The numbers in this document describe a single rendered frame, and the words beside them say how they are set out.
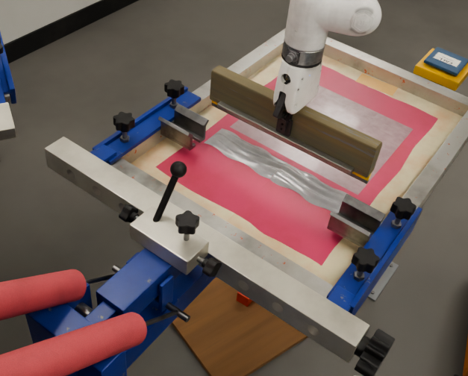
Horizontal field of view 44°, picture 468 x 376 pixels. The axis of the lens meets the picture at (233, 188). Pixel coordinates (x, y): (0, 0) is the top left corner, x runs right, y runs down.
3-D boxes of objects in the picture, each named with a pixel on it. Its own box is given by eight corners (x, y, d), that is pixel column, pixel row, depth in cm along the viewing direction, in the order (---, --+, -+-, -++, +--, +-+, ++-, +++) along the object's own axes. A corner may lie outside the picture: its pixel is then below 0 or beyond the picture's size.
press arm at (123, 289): (166, 245, 106) (166, 227, 102) (192, 262, 103) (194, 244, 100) (97, 308, 95) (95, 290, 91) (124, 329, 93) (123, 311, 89)
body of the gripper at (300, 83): (306, 69, 102) (295, 120, 110) (334, 47, 108) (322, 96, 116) (270, 53, 105) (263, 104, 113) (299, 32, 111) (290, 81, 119)
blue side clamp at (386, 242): (390, 219, 123) (399, 196, 118) (412, 231, 121) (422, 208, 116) (319, 315, 104) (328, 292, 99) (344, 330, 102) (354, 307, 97)
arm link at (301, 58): (307, 60, 101) (304, 74, 103) (332, 40, 106) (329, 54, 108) (271, 44, 103) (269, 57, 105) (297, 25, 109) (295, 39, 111)
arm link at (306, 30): (374, -24, 102) (390, 3, 95) (360, 30, 109) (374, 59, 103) (289, -26, 100) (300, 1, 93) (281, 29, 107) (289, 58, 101)
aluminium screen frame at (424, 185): (291, 33, 171) (293, 22, 169) (484, 118, 150) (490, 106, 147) (95, 171, 123) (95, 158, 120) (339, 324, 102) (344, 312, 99)
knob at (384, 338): (356, 335, 97) (367, 309, 92) (387, 354, 95) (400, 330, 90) (334, 367, 93) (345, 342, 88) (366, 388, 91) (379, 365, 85)
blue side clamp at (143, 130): (183, 109, 143) (184, 85, 138) (200, 118, 141) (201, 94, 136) (94, 172, 124) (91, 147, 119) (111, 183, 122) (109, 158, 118)
